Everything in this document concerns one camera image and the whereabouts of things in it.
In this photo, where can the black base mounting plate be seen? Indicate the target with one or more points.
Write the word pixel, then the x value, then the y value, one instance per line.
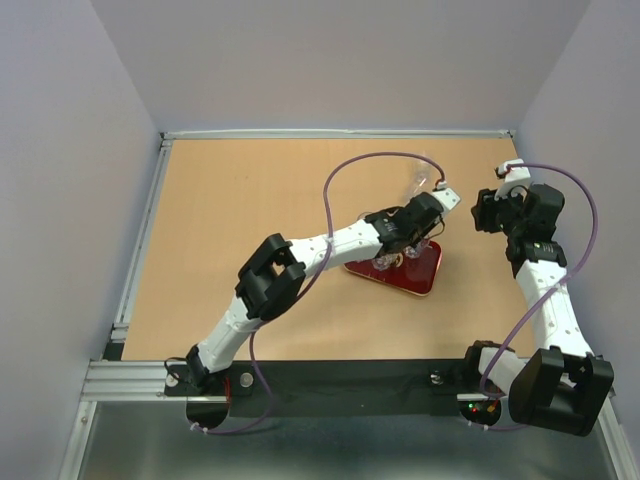
pixel 345 388

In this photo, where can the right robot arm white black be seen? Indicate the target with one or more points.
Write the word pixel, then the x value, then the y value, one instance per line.
pixel 563 385

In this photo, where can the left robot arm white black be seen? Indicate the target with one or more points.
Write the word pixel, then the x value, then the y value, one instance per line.
pixel 272 279

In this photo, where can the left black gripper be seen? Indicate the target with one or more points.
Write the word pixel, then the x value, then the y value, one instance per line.
pixel 426 231

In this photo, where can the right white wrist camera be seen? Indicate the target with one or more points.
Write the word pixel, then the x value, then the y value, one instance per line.
pixel 513 174

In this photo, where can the red lacquer tray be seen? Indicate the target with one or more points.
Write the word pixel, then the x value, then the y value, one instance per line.
pixel 414 276

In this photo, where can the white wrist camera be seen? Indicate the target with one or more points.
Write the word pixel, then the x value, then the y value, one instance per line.
pixel 446 196
pixel 513 174

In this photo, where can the clear glass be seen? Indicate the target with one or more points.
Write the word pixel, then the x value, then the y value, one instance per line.
pixel 419 183
pixel 384 262
pixel 424 157
pixel 414 252

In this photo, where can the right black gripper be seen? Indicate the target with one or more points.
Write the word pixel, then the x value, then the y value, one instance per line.
pixel 482 212

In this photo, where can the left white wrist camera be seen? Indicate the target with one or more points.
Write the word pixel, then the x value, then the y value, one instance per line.
pixel 446 196

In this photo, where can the circuit board with leds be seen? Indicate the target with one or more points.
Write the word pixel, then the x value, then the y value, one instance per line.
pixel 481 411

